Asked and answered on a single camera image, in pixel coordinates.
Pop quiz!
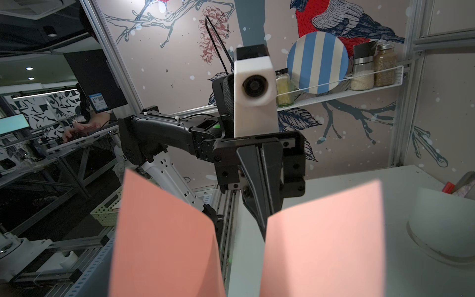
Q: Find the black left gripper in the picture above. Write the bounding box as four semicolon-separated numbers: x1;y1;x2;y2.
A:
212;131;306;238

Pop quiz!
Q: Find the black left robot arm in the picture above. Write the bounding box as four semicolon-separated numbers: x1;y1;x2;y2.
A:
118;74;306;234

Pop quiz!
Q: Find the person's hand at desk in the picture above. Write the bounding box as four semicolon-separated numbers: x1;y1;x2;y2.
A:
63;112;111;143

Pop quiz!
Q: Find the green spice jar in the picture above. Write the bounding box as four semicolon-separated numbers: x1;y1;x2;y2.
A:
276;68;294;107

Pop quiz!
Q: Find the blue striped plate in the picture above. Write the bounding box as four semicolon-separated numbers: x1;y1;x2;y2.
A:
286;32;350;94

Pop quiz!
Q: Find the black lid spice jar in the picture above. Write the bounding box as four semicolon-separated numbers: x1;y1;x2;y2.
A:
351;41;377;91

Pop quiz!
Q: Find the brown spice jar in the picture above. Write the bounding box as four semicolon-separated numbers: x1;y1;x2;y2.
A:
374;43;397;87

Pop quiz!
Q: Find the green plastic basket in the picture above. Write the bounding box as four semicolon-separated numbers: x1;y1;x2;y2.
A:
90;186;122;227

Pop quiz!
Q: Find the white utensil cup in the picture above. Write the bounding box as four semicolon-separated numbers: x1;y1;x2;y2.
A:
406;188;475;266

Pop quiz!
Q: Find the white wire shelf rack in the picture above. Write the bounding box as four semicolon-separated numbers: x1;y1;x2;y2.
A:
278;66;407;111

